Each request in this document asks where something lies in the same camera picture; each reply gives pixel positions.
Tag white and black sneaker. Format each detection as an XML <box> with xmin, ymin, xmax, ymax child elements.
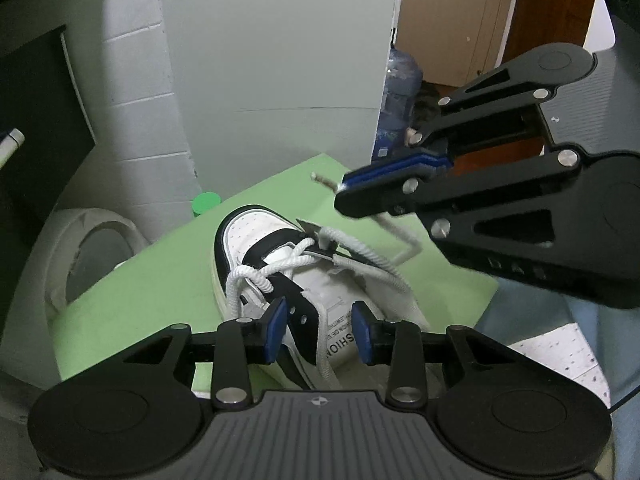
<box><xmin>212</xmin><ymin>205</ymin><xmax>442</xmax><ymax>392</ymax></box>

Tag black cable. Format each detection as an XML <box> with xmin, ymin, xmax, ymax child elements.
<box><xmin>607</xmin><ymin>384</ymin><xmax>640</xmax><ymax>414</ymax></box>

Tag silver door handle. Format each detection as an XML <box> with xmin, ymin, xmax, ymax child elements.
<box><xmin>0</xmin><ymin>128</ymin><xmax>25</xmax><ymax>167</ymax></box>

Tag brown wooden cabinet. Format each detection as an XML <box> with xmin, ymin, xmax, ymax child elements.
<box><xmin>500</xmin><ymin>0</ymin><xmax>599</xmax><ymax>62</ymax></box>

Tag grey foam board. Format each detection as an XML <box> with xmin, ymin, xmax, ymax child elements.
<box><xmin>157</xmin><ymin>0</ymin><xmax>402</xmax><ymax>197</ymax></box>

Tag green bottle cap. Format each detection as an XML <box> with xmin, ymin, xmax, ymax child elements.
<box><xmin>192</xmin><ymin>192</ymin><xmax>222</xmax><ymax>219</ymax></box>

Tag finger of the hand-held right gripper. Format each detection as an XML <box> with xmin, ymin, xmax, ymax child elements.
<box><xmin>333</xmin><ymin>146</ymin><xmax>592</xmax><ymax>257</ymax></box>
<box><xmin>341</xmin><ymin>51</ymin><xmax>557</xmax><ymax>192</ymax></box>

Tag blue water jug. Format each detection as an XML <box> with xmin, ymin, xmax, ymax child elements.
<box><xmin>372</xmin><ymin>45</ymin><xmax>425</xmax><ymax>162</ymax></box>

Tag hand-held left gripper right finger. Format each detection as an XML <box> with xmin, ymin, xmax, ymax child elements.
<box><xmin>351</xmin><ymin>300</ymin><xmax>517</xmax><ymax>409</ymax></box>

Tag white shoelace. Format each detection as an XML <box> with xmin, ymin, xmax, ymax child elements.
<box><xmin>225</xmin><ymin>170</ymin><xmax>427</xmax><ymax>392</ymax></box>

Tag black bag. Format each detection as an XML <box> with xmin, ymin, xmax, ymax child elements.
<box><xmin>410</xmin><ymin>82</ymin><xmax>462</xmax><ymax>127</ymax></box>

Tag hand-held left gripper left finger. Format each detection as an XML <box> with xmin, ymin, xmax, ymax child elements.
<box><xmin>121</xmin><ymin>297</ymin><xmax>289</xmax><ymax>409</ymax></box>

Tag green mat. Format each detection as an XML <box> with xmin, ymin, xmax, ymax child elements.
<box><xmin>50</xmin><ymin>154</ymin><xmax>501</xmax><ymax>397</ymax></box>

